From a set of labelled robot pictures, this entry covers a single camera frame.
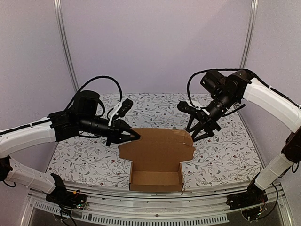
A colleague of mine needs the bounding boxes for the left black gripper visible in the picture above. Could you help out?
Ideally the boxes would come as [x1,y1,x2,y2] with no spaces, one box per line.
[79,114,140,146]

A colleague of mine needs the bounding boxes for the brown cardboard box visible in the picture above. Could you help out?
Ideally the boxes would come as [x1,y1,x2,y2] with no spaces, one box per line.
[119,128,195,193]

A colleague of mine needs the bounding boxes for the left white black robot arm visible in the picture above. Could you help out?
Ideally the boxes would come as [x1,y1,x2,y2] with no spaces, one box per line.
[0,90,140,204]

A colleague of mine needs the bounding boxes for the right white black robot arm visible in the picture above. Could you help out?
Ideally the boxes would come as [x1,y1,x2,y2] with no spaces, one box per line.
[177,68,301,205]

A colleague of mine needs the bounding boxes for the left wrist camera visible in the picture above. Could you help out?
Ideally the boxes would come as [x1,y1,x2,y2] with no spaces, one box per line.
[108,98,134,126]

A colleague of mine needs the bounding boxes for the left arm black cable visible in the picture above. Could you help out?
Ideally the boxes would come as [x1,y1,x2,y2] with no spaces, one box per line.
[68,75,124,111]

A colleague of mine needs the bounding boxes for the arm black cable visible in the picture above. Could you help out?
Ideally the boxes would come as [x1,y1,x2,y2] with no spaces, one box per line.
[68,75,124,111]
[187,68,259,106]

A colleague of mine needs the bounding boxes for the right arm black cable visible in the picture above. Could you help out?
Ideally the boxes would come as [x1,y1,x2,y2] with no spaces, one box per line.
[187,68,259,106]

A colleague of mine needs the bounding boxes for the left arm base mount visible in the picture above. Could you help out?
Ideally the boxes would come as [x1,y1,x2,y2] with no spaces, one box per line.
[46,173,87,209]

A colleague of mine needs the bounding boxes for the right aluminium frame post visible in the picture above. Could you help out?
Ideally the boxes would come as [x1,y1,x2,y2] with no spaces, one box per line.
[239,0,259,68]

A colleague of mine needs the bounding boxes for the aluminium frame post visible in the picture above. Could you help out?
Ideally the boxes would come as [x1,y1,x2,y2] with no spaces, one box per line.
[53,0,79,92]
[239,0,259,68]

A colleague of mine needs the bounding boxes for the aluminium front rail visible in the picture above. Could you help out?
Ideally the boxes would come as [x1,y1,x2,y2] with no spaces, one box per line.
[21,182,295,226]

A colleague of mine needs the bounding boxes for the left aluminium frame post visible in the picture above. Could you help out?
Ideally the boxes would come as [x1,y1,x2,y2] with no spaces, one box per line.
[53,0,79,92]

